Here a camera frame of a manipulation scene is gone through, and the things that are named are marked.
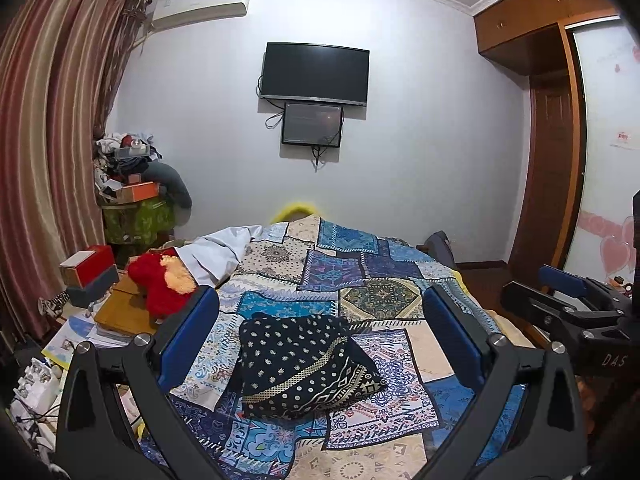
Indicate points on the grey box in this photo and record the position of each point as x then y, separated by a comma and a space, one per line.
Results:
95, 287

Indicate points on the white shirt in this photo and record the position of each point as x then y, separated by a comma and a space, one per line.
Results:
215, 250

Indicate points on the grey neck pillow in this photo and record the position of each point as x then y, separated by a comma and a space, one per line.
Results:
175, 185

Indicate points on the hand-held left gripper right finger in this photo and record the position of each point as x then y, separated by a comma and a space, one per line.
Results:
452, 330

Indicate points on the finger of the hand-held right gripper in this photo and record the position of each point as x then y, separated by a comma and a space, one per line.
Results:
562, 280
525, 305

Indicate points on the dark grey bag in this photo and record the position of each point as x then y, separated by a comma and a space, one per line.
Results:
437, 245

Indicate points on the navy patterned hoodie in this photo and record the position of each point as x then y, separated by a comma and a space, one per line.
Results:
300, 360

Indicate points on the white air conditioner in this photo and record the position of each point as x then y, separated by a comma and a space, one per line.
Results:
200, 5

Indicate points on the orange box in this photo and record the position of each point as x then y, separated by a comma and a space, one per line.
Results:
137, 192

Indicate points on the striped brown curtain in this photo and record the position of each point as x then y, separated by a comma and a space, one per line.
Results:
50, 135

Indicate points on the brown cardboard box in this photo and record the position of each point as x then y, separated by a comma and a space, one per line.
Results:
125, 310

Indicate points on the large black wall television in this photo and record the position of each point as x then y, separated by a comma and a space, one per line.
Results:
315, 72

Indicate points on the white sliding door heart stickers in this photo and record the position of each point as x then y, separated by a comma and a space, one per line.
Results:
605, 185

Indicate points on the beige bed sheet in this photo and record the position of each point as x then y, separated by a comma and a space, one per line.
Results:
510, 327

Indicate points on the stack of books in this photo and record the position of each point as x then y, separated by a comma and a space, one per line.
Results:
75, 335

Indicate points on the yellow pillow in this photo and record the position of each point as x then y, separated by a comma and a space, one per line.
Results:
295, 208

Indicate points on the pile of clothes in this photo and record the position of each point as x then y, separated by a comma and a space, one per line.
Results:
120, 155

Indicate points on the small black wall monitor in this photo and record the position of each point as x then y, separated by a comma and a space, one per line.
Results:
312, 124

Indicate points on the red white box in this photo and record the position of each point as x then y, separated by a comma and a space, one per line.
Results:
90, 262

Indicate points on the green patterned cloth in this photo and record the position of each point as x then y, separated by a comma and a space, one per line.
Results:
137, 220

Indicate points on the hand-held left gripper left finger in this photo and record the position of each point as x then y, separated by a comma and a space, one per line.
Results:
192, 330

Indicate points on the wooden wardrobe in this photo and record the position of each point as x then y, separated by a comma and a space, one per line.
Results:
550, 160

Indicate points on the red plush toy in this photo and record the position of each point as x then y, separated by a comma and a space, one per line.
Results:
155, 285

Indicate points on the white plastic device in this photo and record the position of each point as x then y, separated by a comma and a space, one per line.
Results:
35, 385

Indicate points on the black white striped cloth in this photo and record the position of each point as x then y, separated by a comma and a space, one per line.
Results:
52, 302

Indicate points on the red white paper label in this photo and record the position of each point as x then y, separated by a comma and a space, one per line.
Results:
625, 138

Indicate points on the blue patchwork blanket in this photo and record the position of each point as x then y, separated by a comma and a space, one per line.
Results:
380, 300

